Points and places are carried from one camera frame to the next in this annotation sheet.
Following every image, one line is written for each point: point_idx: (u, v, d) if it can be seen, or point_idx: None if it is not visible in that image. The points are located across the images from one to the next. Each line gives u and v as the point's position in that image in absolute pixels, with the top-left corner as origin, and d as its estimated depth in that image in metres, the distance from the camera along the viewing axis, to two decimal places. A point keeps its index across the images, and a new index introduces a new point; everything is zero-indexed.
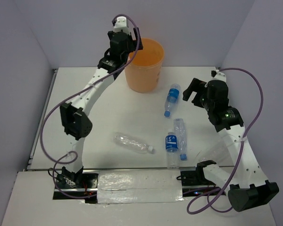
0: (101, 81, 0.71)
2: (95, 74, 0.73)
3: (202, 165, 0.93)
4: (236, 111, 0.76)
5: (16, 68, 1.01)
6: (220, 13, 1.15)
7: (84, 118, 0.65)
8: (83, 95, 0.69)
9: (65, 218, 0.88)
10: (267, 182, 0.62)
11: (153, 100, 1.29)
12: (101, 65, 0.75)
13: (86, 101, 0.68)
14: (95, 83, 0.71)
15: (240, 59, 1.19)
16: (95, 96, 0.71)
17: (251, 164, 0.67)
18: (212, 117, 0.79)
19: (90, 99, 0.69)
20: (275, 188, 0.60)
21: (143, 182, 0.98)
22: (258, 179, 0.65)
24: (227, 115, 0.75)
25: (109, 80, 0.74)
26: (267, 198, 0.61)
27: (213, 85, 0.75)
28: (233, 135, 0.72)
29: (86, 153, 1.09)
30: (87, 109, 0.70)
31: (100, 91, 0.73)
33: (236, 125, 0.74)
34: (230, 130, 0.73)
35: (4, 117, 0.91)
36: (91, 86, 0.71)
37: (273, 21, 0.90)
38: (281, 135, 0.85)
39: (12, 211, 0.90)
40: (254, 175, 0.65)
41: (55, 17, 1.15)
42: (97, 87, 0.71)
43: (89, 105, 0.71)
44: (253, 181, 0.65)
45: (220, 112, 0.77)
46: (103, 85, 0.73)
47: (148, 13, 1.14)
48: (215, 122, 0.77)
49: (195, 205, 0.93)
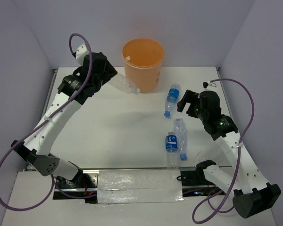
0: (58, 112, 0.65)
2: (54, 101, 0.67)
3: (202, 166, 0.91)
4: (229, 118, 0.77)
5: (15, 68, 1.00)
6: (220, 12, 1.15)
7: (38, 161, 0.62)
8: (38, 133, 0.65)
9: (64, 219, 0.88)
10: (269, 185, 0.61)
11: (153, 100, 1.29)
12: (62, 87, 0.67)
13: (40, 141, 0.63)
14: (52, 116, 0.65)
15: (240, 58, 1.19)
16: (52, 131, 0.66)
17: (251, 168, 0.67)
18: (207, 126, 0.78)
19: (45, 136, 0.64)
20: (277, 190, 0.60)
21: (143, 182, 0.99)
22: (259, 183, 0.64)
24: (221, 123, 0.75)
25: (71, 109, 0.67)
26: (270, 202, 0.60)
27: (204, 95, 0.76)
28: (229, 142, 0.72)
29: (83, 154, 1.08)
30: (44, 148, 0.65)
31: (59, 123, 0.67)
33: (231, 133, 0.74)
34: (226, 137, 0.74)
35: (4, 117, 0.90)
36: (47, 120, 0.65)
37: (274, 20, 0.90)
38: (280, 135, 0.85)
39: (12, 211, 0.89)
40: (255, 179, 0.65)
41: (55, 17, 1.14)
42: (54, 120, 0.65)
43: (47, 141, 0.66)
44: (255, 185, 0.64)
45: (215, 121, 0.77)
46: (63, 116, 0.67)
47: (148, 13, 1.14)
48: (211, 131, 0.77)
49: (199, 214, 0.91)
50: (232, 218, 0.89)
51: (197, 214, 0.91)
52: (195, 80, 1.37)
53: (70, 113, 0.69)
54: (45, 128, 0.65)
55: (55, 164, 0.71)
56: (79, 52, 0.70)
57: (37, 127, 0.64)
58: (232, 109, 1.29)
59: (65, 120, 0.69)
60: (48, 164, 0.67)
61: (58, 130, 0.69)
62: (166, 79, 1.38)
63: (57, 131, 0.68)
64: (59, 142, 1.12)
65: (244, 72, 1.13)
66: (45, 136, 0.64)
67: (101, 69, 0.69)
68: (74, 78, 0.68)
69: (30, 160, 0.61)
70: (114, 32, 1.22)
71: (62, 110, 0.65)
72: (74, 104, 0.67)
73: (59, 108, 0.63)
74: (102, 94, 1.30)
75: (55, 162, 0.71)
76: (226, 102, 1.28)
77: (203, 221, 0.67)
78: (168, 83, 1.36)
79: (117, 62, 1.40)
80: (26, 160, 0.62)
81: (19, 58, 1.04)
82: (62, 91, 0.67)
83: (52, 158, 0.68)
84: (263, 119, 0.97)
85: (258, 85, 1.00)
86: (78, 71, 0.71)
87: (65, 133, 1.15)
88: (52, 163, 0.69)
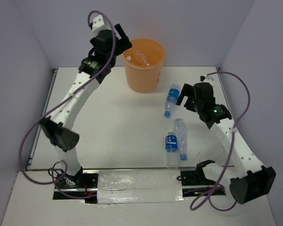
0: (81, 89, 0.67)
2: (77, 80, 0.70)
3: (201, 165, 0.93)
4: (223, 107, 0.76)
5: (15, 68, 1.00)
6: (220, 12, 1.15)
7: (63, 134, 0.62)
8: (63, 108, 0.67)
9: (64, 219, 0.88)
10: (263, 168, 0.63)
11: (153, 100, 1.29)
12: (82, 68, 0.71)
13: (65, 114, 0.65)
14: (76, 92, 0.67)
15: (240, 58, 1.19)
16: (76, 107, 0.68)
17: (245, 152, 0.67)
18: (202, 116, 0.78)
19: (70, 110, 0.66)
20: (272, 172, 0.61)
21: (143, 182, 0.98)
22: (253, 166, 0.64)
24: (215, 111, 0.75)
25: (92, 87, 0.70)
26: (267, 185, 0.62)
27: (198, 85, 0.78)
28: (224, 128, 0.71)
29: (82, 154, 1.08)
30: (69, 121, 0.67)
31: (82, 100, 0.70)
33: (225, 119, 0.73)
34: (220, 124, 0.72)
35: (4, 116, 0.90)
36: (71, 96, 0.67)
37: (274, 20, 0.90)
38: (280, 135, 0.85)
39: (12, 211, 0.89)
40: (250, 162, 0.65)
41: (55, 17, 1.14)
42: (78, 97, 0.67)
43: (72, 117, 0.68)
44: (249, 167, 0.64)
45: (209, 108, 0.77)
46: (85, 93, 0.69)
47: (148, 13, 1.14)
48: (205, 119, 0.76)
49: (198, 214, 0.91)
50: (231, 218, 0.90)
51: (197, 215, 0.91)
52: (195, 81, 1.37)
53: (92, 90, 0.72)
54: (70, 103, 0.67)
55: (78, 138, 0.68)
56: (95, 27, 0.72)
57: (62, 101, 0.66)
58: (231, 109, 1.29)
59: (86, 100, 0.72)
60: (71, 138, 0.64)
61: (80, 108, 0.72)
62: (166, 79, 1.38)
63: (79, 108, 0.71)
64: None
65: (244, 72, 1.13)
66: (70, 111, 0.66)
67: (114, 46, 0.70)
68: (92, 59, 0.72)
69: (58, 132, 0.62)
70: None
71: (83, 89, 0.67)
72: (95, 83, 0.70)
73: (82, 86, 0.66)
74: (102, 94, 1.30)
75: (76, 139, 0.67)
76: (226, 102, 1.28)
77: (196, 206, 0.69)
78: (168, 83, 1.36)
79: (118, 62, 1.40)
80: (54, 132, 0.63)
81: (19, 58, 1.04)
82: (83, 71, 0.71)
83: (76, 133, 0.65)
84: (263, 119, 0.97)
85: (258, 85, 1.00)
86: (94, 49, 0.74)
87: None
88: (74, 138, 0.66)
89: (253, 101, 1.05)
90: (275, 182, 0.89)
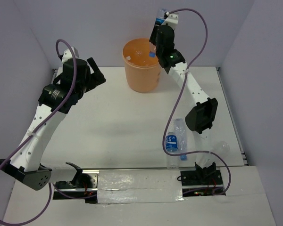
0: (43, 125, 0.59)
2: (37, 114, 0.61)
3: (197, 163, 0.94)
4: (179, 53, 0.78)
5: (14, 68, 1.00)
6: (220, 13, 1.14)
7: (29, 178, 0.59)
8: (23, 149, 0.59)
9: (64, 218, 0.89)
10: (209, 99, 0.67)
11: (153, 100, 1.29)
12: (43, 99, 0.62)
13: (27, 157, 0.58)
14: (36, 131, 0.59)
15: (240, 59, 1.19)
16: (39, 145, 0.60)
17: (195, 87, 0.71)
18: (160, 60, 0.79)
19: (32, 152, 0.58)
20: (214, 101, 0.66)
21: (142, 182, 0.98)
22: (201, 97, 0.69)
24: (172, 56, 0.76)
25: (56, 119, 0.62)
26: (212, 112, 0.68)
27: (161, 31, 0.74)
28: (178, 70, 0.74)
29: (81, 155, 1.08)
30: (33, 163, 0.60)
31: (45, 135, 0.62)
33: (180, 63, 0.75)
34: (175, 67, 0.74)
35: (4, 117, 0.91)
36: (31, 135, 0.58)
37: (272, 21, 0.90)
38: (278, 135, 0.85)
39: (12, 211, 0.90)
40: (199, 95, 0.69)
41: (54, 18, 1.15)
42: (39, 135, 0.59)
43: (36, 156, 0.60)
44: (198, 100, 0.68)
45: (167, 54, 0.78)
46: (48, 128, 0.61)
47: (147, 14, 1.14)
48: (163, 65, 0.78)
49: (198, 214, 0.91)
50: (231, 218, 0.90)
51: (197, 215, 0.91)
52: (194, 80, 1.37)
53: (56, 123, 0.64)
54: (30, 143, 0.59)
55: (47, 177, 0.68)
56: (66, 57, 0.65)
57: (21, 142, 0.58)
58: (231, 109, 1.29)
59: (50, 133, 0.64)
60: (43, 175, 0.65)
61: (45, 144, 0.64)
62: (166, 79, 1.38)
63: (44, 144, 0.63)
64: (58, 142, 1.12)
65: (244, 72, 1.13)
66: (31, 153, 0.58)
67: (82, 74, 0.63)
68: (54, 87, 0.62)
69: (20, 178, 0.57)
70: (114, 32, 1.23)
71: (45, 124, 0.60)
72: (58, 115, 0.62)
73: (43, 122, 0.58)
74: (101, 94, 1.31)
75: (47, 178, 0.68)
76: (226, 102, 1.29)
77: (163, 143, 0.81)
78: (168, 83, 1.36)
79: (118, 62, 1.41)
80: (15, 178, 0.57)
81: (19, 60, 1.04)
82: (44, 102, 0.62)
83: (46, 171, 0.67)
84: (262, 119, 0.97)
85: (258, 85, 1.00)
86: (59, 78, 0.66)
87: (65, 133, 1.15)
88: (44, 176, 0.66)
89: (253, 101, 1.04)
90: (274, 183, 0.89)
